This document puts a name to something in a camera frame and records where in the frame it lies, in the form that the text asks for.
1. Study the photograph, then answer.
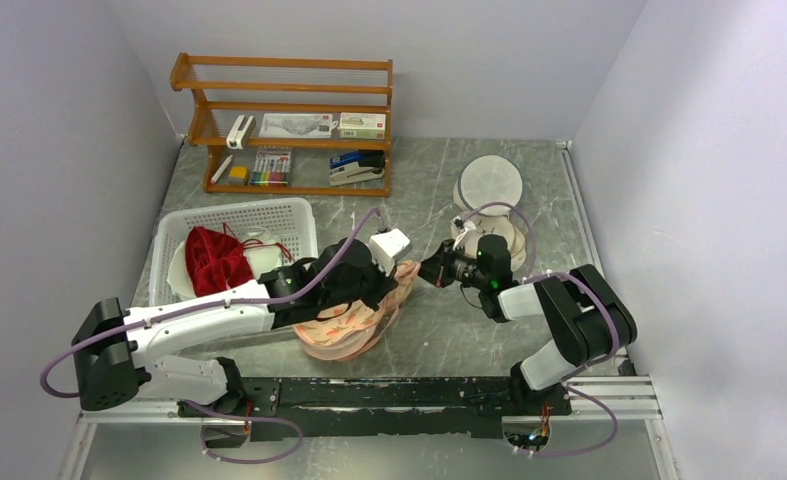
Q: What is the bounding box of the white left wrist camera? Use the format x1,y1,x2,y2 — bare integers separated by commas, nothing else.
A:
368,228,412,275

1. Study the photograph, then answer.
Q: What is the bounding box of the white plastic basket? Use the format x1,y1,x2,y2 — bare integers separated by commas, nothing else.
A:
148,197,318,306

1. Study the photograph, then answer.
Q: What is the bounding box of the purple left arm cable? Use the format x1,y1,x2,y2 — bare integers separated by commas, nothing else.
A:
39,207,384,400

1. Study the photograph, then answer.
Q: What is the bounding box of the coloured marker pen set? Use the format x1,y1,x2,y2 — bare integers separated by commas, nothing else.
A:
249,147,292,187

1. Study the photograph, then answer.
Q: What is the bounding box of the orange wooden shelf rack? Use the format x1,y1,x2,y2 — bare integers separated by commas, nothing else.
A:
170,52,393,197

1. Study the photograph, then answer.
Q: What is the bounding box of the red bra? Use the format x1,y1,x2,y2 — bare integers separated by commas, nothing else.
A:
184,223,295,297

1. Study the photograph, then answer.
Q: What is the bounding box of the white green box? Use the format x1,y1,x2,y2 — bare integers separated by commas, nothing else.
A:
338,112,387,140

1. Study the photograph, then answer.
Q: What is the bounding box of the floral peach laundry bag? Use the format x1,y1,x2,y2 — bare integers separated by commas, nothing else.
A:
292,261,420,362

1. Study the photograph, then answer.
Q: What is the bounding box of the white round mesh laundry bag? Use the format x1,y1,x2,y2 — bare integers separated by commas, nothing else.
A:
452,155,524,210

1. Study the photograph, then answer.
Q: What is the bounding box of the white marker pen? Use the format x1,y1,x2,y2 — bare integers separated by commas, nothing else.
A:
209,155,233,185

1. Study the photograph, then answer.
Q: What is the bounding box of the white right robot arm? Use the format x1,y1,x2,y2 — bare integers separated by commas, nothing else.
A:
419,234,638,414

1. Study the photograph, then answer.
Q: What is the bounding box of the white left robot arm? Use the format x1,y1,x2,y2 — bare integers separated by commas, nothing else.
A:
72,230,411,416

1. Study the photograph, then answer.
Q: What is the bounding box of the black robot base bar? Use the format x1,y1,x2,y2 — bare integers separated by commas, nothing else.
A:
209,376,571,441

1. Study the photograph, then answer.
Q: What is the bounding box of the beige round laundry bag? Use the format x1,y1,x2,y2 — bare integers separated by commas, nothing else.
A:
464,214,527,272

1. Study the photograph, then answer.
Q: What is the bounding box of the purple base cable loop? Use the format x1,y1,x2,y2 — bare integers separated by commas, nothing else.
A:
198,404,311,465

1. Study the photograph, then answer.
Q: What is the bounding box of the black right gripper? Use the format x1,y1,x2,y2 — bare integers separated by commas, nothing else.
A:
410,238,489,290

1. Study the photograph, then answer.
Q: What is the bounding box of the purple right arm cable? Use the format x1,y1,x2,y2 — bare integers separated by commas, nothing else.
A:
452,201,623,460

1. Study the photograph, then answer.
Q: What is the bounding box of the blue black stapler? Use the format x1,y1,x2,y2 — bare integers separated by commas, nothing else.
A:
329,150,386,186

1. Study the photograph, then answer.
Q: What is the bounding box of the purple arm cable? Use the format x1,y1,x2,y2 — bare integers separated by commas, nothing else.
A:
39,207,384,400
452,201,623,460

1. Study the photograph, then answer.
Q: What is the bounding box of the yellow sticky note block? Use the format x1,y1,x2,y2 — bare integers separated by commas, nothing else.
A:
228,165,250,186

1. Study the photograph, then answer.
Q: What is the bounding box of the clear plastic package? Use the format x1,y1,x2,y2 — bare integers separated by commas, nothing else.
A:
259,113,339,139

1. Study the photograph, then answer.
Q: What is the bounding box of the white handheld device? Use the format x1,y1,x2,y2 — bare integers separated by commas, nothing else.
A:
226,114,255,150

